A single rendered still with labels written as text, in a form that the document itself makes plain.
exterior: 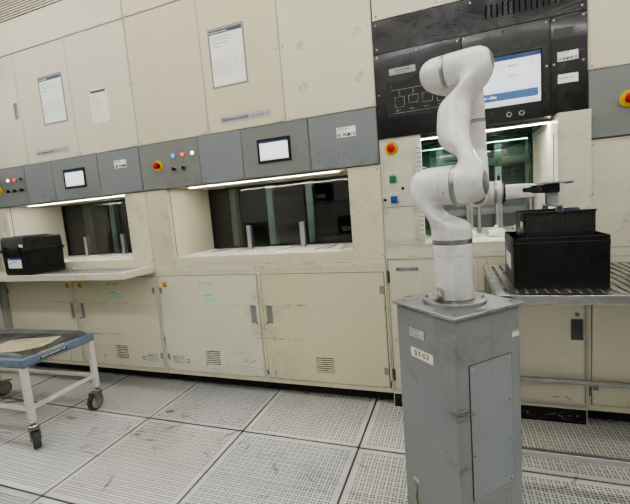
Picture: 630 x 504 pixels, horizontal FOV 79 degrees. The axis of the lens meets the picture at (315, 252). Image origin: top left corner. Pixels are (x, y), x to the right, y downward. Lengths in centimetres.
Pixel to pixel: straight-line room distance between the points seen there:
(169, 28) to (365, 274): 181
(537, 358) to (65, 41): 333
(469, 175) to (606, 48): 108
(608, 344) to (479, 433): 100
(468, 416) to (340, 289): 106
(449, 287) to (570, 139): 97
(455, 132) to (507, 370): 73
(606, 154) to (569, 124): 20
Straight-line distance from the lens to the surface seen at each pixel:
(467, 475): 136
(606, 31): 216
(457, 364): 118
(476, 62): 137
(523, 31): 210
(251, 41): 238
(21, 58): 358
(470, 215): 281
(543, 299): 141
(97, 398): 278
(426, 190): 123
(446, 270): 123
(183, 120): 253
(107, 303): 306
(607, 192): 206
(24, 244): 313
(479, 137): 153
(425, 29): 211
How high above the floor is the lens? 109
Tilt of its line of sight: 6 degrees down
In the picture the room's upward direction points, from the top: 5 degrees counter-clockwise
